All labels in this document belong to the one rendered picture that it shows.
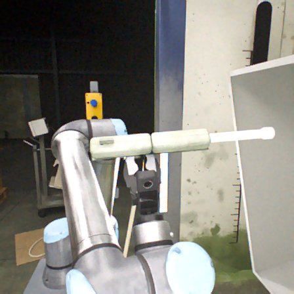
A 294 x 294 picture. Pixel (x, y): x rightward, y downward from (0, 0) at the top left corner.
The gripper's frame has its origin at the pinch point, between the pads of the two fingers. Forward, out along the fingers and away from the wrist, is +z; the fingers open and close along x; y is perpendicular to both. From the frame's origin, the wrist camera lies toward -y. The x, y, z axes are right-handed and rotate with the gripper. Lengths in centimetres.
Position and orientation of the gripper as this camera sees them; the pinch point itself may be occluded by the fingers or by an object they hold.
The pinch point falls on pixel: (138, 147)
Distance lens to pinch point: 66.5
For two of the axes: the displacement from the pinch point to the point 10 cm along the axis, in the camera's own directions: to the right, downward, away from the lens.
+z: -1.6, -8.8, 4.5
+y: -0.5, 4.6, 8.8
